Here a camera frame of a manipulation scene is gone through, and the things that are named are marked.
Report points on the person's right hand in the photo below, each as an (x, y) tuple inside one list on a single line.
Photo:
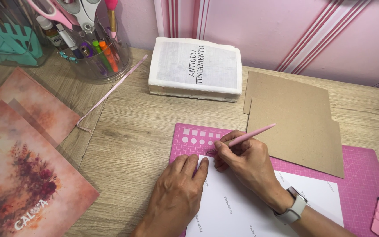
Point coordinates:
[(252, 164)]

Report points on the person's left hand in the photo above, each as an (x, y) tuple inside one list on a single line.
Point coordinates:
[(176, 194)]

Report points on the pink pen tool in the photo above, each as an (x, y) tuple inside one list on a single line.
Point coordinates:
[(258, 131)]

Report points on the white photo paper sheet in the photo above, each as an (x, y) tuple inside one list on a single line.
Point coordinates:
[(242, 210)]

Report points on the large grey cardboard sheet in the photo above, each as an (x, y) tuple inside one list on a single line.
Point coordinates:
[(301, 141)]

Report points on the white smartwatch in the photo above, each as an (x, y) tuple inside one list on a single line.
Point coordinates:
[(294, 205)]

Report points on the small grey cardboard sheet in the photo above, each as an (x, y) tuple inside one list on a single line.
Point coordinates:
[(285, 87)]

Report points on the pink cutting mat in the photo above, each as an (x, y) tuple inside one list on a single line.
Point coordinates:
[(360, 184)]

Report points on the white unbound book block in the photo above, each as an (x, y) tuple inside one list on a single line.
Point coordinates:
[(196, 69)]

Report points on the pink ribbon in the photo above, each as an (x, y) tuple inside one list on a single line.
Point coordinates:
[(110, 90)]

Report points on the floral printed paper with cross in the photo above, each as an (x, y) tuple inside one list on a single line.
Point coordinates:
[(25, 184)]

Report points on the clear round desk organizer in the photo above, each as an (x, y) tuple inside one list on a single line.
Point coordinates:
[(94, 65)]

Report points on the orange marker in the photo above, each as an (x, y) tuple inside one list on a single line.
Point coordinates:
[(109, 54)]

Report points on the green marker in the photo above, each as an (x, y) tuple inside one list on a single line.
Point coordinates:
[(101, 54)]

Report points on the plain peach printed paper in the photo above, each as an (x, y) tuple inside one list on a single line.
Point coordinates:
[(33, 123)]

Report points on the purple marker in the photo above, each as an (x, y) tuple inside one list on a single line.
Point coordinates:
[(89, 54)]

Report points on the orange watercolour printed paper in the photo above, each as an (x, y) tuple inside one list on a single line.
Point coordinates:
[(35, 98)]

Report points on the teal binder clip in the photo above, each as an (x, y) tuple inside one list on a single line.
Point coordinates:
[(67, 56)]

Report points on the white marker pen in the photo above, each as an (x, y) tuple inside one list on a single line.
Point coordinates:
[(67, 41)]

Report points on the pink tipped brush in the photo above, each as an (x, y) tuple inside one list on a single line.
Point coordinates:
[(112, 13)]

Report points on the small brown bottle white cap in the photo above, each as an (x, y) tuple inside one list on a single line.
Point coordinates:
[(49, 31)]

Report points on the clear container with teal tools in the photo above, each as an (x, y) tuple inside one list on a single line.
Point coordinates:
[(8, 39)]

